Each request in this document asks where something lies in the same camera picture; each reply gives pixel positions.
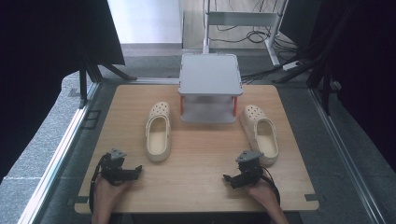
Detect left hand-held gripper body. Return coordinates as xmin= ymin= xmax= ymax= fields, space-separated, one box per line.
xmin=98 ymin=147 xmax=128 ymax=187

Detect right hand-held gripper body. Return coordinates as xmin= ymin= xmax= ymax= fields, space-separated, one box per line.
xmin=234 ymin=149 xmax=265 ymax=189

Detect person's right hand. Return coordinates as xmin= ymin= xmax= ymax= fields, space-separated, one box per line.
xmin=245 ymin=177 xmax=278 ymax=208

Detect person's left hand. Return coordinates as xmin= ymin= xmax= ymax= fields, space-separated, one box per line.
xmin=92 ymin=176 xmax=133 ymax=207

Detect cream clog shoe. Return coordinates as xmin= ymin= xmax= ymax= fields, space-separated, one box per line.
xmin=238 ymin=104 xmax=280 ymax=167
xmin=144 ymin=101 xmax=173 ymax=163

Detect black tripod stand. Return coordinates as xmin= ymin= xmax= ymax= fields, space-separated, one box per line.
xmin=273 ymin=43 xmax=344 ymax=117
xmin=78 ymin=50 xmax=138 ymax=110

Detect grey two-tier shoe rack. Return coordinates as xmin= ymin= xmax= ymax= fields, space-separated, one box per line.
xmin=177 ymin=52 xmax=244 ymax=125

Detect white power strip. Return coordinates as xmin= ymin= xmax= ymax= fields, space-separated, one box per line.
xmin=281 ymin=60 xmax=303 ymax=72

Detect black curtain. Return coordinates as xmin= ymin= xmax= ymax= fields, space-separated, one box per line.
xmin=279 ymin=0 xmax=396 ymax=174
xmin=0 ymin=0 xmax=126 ymax=185

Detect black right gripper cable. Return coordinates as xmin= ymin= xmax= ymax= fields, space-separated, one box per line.
xmin=261 ymin=166 xmax=282 ymax=206

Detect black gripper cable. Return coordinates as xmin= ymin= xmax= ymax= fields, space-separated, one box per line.
xmin=261 ymin=166 xmax=282 ymax=206
xmin=89 ymin=154 xmax=108 ymax=215

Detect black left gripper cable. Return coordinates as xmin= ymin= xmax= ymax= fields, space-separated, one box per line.
xmin=89 ymin=154 xmax=108 ymax=215

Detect aluminium rail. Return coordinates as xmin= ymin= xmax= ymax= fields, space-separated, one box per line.
xmin=307 ymin=88 xmax=388 ymax=224
xmin=18 ymin=81 xmax=101 ymax=224
xmin=123 ymin=77 xmax=181 ymax=86

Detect black cables on floor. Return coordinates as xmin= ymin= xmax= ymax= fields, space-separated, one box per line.
xmin=207 ymin=0 xmax=302 ymax=54

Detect white metal desk frame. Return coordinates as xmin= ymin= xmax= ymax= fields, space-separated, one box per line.
xmin=202 ymin=0 xmax=290 ymax=67

